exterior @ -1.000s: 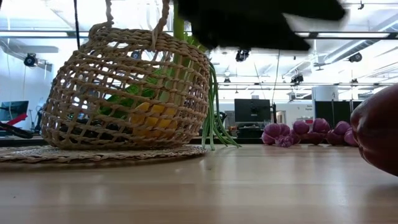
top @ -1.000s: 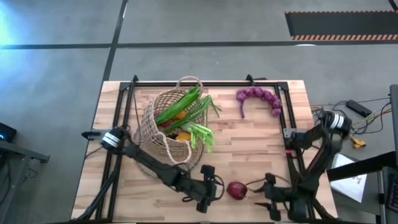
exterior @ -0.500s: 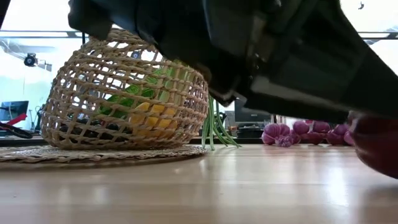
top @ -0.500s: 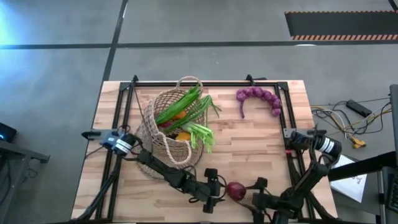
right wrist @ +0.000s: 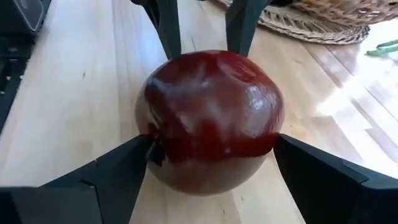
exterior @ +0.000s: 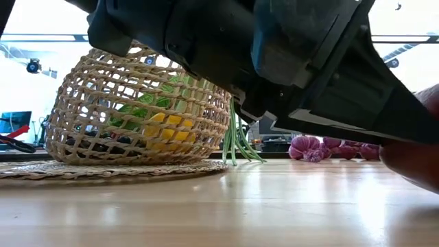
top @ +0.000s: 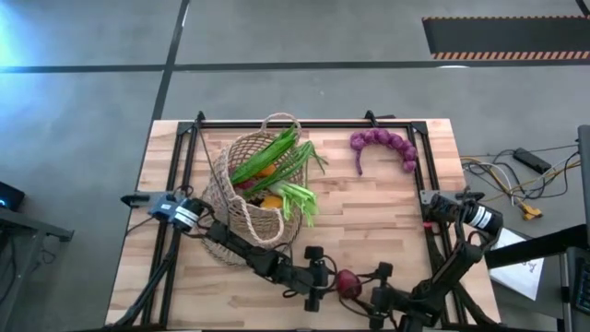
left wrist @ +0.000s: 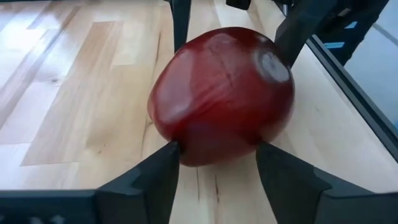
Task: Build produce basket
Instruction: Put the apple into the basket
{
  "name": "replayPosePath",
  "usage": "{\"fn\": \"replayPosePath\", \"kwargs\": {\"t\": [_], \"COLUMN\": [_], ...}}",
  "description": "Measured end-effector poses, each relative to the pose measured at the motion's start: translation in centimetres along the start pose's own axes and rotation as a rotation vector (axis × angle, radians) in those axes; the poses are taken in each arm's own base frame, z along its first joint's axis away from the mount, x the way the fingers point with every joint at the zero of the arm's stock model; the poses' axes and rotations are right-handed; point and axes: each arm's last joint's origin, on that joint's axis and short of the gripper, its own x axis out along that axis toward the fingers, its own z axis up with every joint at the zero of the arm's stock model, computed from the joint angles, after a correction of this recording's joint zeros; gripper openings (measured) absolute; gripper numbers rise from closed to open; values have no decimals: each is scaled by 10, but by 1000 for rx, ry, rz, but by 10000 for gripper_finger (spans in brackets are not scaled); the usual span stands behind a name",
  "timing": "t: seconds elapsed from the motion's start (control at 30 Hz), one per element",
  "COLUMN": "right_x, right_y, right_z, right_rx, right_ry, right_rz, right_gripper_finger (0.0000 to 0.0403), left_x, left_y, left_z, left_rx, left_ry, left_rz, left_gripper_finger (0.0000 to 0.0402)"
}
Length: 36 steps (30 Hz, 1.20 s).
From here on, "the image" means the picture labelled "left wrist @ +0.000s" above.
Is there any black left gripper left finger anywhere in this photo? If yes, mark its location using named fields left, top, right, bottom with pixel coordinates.
left=0, top=141, right=182, bottom=224

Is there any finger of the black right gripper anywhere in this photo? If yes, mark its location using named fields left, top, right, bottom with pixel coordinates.
left=169, top=0, right=192, bottom=53
left=226, top=0, right=252, bottom=11

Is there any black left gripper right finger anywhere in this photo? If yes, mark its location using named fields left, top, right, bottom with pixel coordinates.
left=256, top=141, right=398, bottom=224

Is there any dark red onion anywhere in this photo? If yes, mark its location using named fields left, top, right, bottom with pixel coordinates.
left=147, top=26, right=295, bottom=167

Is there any black metal table frame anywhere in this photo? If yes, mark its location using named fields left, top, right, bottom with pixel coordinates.
left=275, top=0, right=398, bottom=162

